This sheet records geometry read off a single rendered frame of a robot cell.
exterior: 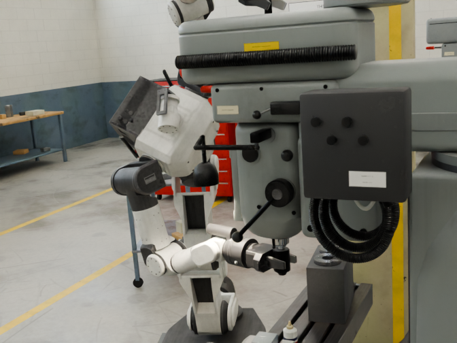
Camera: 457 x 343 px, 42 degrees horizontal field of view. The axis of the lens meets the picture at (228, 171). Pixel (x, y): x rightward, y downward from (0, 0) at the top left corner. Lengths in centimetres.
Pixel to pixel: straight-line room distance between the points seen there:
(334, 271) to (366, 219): 51
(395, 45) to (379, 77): 185
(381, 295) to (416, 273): 215
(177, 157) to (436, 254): 92
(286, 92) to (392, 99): 39
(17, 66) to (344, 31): 1028
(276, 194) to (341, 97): 42
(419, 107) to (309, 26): 31
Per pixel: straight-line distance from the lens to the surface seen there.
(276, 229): 157
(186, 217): 239
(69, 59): 1250
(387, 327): 365
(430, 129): 138
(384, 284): 354
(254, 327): 280
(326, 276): 195
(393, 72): 139
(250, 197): 156
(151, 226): 197
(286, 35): 143
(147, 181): 194
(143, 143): 198
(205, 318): 257
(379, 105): 113
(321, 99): 116
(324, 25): 140
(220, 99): 152
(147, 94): 206
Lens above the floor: 183
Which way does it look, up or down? 12 degrees down
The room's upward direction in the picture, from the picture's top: 4 degrees counter-clockwise
